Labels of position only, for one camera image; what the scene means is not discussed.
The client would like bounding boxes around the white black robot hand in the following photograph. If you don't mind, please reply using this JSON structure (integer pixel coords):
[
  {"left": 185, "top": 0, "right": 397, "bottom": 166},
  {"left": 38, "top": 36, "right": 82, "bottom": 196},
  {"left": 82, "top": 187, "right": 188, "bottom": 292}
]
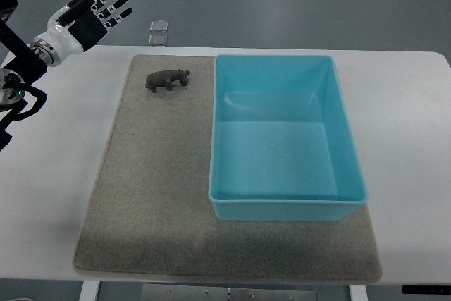
[{"left": 30, "top": 0, "right": 132, "bottom": 67}]

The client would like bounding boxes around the metal table crossbar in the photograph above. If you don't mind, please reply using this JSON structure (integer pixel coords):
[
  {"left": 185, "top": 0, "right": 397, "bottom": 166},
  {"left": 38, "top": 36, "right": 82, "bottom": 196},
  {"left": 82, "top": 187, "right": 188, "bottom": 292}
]
[{"left": 140, "top": 284, "right": 317, "bottom": 301}]

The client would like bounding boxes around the blue plastic box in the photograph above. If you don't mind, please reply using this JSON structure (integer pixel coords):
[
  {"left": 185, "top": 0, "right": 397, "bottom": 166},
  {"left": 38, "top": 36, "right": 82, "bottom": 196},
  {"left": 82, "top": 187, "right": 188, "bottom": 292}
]
[{"left": 209, "top": 54, "right": 368, "bottom": 221}]

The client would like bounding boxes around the black table control panel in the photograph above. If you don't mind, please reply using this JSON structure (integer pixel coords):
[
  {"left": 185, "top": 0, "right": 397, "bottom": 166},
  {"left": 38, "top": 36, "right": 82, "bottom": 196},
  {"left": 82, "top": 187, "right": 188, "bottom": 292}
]
[{"left": 402, "top": 285, "right": 451, "bottom": 295}]

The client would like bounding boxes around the white table leg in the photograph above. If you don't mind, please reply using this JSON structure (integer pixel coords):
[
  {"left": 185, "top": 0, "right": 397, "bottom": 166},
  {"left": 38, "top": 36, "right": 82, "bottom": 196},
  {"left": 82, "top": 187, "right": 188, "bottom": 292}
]
[
  {"left": 78, "top": 281, "right": 100, "bottom": 301},
  {"left": 349, "top": 285, "right": 369, "bottom": 301}
]

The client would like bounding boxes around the brown toy hippo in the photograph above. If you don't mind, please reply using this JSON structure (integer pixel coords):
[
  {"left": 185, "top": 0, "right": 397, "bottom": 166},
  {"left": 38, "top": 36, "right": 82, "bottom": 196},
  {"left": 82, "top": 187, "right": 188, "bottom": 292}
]
[{"left": 145, "top": 70, "right": 190, "bottom": 93}]

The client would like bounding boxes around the lower floor socket plate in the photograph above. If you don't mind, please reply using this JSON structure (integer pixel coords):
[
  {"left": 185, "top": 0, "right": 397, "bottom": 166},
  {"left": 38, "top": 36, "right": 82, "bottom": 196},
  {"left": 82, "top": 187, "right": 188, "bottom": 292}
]
[{"left": 148, "top": 35, "right": 168, "bottom": 46}]

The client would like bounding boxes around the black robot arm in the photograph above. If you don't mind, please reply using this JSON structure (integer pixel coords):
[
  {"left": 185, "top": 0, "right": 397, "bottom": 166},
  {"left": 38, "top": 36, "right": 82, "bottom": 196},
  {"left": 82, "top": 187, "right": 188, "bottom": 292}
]
[{"left": 1, "top": 0, "right": 47, "bottom": 148}]

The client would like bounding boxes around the beige fabric mat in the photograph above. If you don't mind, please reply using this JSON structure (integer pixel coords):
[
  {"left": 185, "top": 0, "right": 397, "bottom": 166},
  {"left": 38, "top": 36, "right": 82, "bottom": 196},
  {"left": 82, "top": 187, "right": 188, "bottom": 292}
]
[{"left": 73, "top": 55, "right": 382, "bottom": 284}]

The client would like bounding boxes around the white left table leg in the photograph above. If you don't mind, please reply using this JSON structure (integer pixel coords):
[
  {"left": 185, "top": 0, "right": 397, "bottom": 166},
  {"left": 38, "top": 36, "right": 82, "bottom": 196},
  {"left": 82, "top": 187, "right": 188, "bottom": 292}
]
[{"left": 78, "top": 281, "right": 100, "bottom": 301}]

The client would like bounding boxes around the white right table leg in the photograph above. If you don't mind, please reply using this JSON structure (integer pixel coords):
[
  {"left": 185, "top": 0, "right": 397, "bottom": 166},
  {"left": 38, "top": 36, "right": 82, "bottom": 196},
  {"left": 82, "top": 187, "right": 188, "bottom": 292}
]
[{"left": 349, "top": 285, "right": 369, "bottom": 301}]

